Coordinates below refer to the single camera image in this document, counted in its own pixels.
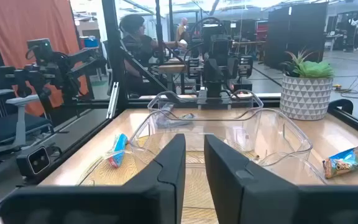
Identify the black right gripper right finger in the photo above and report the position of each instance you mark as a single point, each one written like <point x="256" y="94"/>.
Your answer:
<point x="244" y="199"/>

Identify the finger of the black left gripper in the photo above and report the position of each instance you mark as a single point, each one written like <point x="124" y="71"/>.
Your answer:
<point x="212" y="73"/>
<point x="232" y="68"/>

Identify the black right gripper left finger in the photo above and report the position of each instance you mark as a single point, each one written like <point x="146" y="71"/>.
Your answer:
<point x="160" y="199"/>

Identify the granola bar with red end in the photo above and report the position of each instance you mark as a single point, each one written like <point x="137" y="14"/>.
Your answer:
<point x="119" y="149"/>

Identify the blue brown Chewy granola bar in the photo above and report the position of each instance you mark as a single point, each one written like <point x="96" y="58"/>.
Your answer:
<point x="345" y="161"/>

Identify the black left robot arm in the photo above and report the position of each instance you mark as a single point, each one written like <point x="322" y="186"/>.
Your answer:
<point x="214" y="93"/>

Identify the black neighbouring robot arm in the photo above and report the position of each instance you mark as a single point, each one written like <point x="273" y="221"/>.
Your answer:
<point x="54" y="68"/>

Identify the person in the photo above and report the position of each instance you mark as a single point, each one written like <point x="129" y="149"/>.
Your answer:
<point x="182" y="29"/>
<point x="138" y="49"/>

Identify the black room partition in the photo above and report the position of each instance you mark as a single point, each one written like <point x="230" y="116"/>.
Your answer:
<point x="294" y="34"/>

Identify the succulent in triangle-patterned pot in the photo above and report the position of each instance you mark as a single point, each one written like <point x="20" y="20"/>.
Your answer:
<point x="304" y="99"/>

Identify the blue storage box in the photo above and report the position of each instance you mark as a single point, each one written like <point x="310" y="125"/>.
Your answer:
<point x="89" y="42"/>

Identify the grey office chair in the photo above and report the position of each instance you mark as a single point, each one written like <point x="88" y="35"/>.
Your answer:
<point x="14" y="124"/>

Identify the orange curtain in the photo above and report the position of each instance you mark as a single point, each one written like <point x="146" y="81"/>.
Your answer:
<point x="26" y="18"/>

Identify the black aluminium rig frame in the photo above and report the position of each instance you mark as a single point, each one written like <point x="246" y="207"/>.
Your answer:
<point x="116" y="62"/>

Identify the silver aluminium bracket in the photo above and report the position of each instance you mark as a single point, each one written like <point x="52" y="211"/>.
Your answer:
<point x="113" y="99"/>

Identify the black table-level camera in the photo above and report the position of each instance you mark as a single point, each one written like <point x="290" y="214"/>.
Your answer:
<point x="37" y="160"/>

